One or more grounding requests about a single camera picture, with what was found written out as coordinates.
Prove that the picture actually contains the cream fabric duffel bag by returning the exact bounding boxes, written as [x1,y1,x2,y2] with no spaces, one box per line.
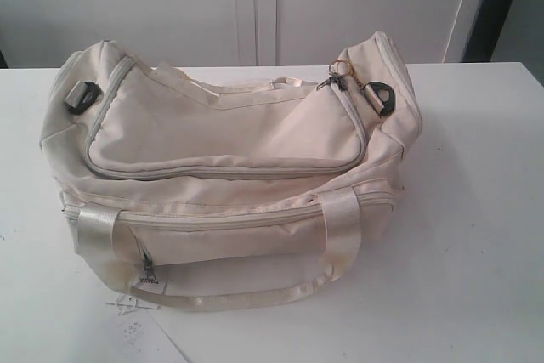
[40,31,422,311]

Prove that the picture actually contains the white paper hang tag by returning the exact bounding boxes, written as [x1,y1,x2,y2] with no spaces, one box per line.
[104,277,167,310]

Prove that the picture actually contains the small white price tag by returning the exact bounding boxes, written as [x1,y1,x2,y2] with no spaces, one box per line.
[112,310,162,356]

